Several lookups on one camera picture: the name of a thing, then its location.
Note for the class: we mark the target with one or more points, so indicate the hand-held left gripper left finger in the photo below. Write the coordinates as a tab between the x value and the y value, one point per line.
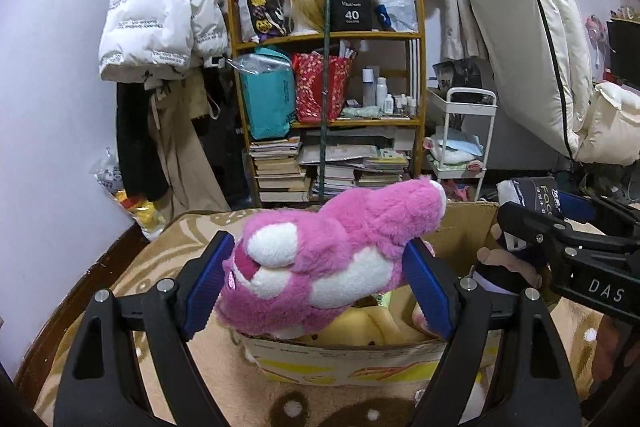
207	287

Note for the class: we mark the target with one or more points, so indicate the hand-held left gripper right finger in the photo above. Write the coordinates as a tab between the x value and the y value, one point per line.
430	292

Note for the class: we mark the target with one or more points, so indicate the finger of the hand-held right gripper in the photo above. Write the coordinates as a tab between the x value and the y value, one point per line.
577	206
530	227

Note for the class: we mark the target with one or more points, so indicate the pink round plush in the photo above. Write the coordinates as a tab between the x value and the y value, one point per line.
417	322

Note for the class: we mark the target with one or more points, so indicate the dark purple plush doll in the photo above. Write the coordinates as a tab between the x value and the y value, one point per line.
505	279

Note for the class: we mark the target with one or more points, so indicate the yellow plush dog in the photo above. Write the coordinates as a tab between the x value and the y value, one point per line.
360	324

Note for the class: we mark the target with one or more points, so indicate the pink plush bear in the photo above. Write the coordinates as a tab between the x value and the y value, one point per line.
325	247

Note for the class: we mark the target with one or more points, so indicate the printed cardboard box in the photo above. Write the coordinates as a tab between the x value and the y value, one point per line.
310	359

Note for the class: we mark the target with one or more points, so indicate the person's right hand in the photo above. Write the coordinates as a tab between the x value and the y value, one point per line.
612	347

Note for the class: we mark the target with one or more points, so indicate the black printed packet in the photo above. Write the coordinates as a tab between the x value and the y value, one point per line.
530	192

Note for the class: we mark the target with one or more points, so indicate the beige printed blanket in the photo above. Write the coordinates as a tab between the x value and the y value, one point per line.
165	257

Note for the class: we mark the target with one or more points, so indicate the cream duvet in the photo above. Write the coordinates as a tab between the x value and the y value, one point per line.
615	122

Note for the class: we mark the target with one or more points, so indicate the blue white folded cloth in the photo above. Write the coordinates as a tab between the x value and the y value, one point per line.
460	147

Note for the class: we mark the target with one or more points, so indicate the beige hanging coat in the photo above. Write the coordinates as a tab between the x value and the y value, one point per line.
185	157

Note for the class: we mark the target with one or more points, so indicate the stack of books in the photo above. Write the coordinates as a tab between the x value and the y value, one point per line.
280	172

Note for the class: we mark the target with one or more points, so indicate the black tote bag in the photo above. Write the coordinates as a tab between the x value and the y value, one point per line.
227	147

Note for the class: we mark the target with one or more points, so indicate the plastic bag of toys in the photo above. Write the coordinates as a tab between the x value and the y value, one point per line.
112	179

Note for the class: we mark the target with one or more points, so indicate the white trolley cart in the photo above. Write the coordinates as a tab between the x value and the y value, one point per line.
470	93

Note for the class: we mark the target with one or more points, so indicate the black hanging garment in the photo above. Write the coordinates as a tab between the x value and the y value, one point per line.
137	147

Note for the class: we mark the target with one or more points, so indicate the black monitor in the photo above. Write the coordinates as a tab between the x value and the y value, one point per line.
625	52

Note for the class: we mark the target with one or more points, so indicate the dark bag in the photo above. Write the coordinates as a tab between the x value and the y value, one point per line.
457	74

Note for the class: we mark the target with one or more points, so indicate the pink decoration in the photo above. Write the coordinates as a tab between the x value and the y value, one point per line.
599	32

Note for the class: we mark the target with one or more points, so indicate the teal paper bag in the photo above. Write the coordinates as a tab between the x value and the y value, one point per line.
267	97

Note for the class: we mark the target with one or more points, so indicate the row of white bottles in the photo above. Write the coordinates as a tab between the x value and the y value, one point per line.
381	92

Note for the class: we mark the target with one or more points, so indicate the white mattress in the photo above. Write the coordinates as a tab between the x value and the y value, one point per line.
515	7

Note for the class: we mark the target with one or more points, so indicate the green pole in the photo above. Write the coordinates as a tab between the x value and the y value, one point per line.
327	107

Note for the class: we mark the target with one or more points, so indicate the red gift bag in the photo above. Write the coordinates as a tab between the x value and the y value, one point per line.
312	92

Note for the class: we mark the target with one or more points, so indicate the clear plastic bag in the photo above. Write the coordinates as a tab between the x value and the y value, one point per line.
260	64

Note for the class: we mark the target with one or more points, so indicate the wooden shelf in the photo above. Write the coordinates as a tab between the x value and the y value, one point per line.
350	35

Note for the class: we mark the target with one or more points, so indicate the black box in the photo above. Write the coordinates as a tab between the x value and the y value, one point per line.
350	14

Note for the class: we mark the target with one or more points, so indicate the purple printed bag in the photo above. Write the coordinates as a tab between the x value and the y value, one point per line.
260	2

